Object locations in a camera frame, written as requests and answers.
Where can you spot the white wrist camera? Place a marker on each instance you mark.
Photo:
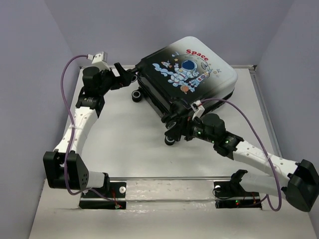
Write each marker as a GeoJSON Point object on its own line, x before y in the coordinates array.
{"type": "Point", "coordinates": [198, 109]}
{"type": "Point", "coordinates": [99, 60]}

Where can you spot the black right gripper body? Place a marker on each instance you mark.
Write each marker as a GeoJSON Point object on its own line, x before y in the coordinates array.
{"type": "Point", "coordinates": [195, 129]}

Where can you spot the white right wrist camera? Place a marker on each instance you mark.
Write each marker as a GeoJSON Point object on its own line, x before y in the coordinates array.
{"type": "Point", "coordinates": [198, 109]}

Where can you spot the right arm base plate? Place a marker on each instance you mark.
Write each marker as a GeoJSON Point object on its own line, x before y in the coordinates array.
{"type": "Point", "coordinates": [233, 196]}

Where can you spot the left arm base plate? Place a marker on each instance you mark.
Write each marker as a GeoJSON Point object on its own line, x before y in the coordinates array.
{"type": "Point", "coordinates": [114, 199]}

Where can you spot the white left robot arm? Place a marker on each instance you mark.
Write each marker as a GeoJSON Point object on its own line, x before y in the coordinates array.
{"type": "Point", "coordinates": [64, 166]}

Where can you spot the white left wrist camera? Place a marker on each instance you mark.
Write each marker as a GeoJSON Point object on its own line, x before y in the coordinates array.
{"type": "Point", "coordinates": [99, 60]}

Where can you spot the black hard-shell suitcase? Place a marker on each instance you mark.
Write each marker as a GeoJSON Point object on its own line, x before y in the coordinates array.
{"type": "Point", "coordinates": [175, 77]}

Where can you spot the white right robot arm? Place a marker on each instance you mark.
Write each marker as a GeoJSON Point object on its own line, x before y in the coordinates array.
{"type": "Point", "coordinates": [296, 182]}

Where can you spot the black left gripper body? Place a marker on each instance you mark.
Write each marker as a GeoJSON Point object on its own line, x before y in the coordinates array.
{"type": "Point", "coordinates": [109, 80]}

